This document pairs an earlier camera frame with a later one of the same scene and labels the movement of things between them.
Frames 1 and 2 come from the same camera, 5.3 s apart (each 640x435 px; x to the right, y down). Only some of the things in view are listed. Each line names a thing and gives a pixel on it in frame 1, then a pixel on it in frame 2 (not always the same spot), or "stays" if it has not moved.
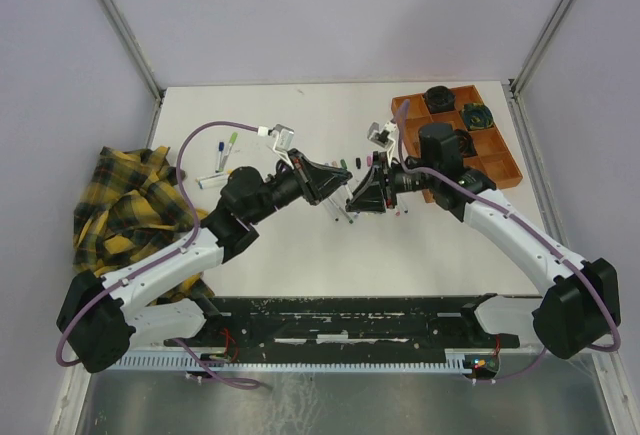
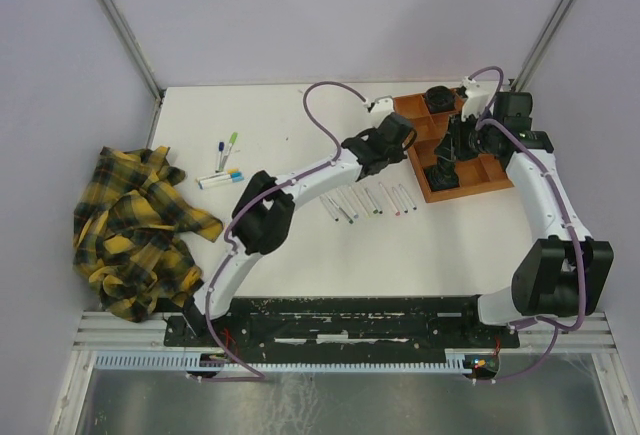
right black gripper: (375, 190) -> (451, 146)
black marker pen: (331, 210) stays
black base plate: (366, 329) stays
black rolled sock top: (439, 99) stays
